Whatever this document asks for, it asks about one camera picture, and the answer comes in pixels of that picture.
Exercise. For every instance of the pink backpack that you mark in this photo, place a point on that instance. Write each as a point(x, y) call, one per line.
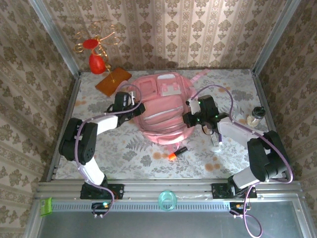
point(163, 111)

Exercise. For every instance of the white stationery package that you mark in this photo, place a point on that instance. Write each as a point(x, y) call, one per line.
point(214, 140)

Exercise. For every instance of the black orange highlighter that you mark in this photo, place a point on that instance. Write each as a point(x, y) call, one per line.
point(178, 153)

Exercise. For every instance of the purple pen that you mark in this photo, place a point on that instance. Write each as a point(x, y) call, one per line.
point(220, 138)

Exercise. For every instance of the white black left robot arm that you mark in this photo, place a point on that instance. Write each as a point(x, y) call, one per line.
point(104, 122)

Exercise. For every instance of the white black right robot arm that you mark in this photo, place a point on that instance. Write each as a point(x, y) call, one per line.
point(232, 130)

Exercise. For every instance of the red drop ornament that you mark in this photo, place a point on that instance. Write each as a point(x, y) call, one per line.
point(97, 64)

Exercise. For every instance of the glass jar black lid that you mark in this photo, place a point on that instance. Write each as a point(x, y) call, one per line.
point(256, 117)

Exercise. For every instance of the floral tablecloth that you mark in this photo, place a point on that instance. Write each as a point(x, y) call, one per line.
point(148, 171)

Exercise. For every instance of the red disc ornament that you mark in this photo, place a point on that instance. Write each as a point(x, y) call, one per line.
point(89, 44)

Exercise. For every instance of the teal tape roll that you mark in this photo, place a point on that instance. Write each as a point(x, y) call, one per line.
point(161, 198)

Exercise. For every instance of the grey metal panel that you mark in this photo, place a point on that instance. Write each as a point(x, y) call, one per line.
point(161, 225)

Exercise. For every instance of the green small box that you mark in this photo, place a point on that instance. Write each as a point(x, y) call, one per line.
point(46, 207)

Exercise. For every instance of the aluminium side rail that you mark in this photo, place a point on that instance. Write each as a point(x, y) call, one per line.
point(70, 99)
point(261, 94)

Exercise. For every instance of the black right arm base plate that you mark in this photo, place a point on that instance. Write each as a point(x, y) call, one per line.
point(219, 191)

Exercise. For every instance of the aluminium cross rail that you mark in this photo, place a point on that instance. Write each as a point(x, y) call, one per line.
point(148, 189)

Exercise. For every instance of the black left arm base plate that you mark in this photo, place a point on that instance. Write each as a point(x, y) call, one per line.
point(116, 191)

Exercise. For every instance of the aluminium frame post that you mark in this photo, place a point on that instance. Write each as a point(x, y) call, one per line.
point(273, 37)
point(58, 37)

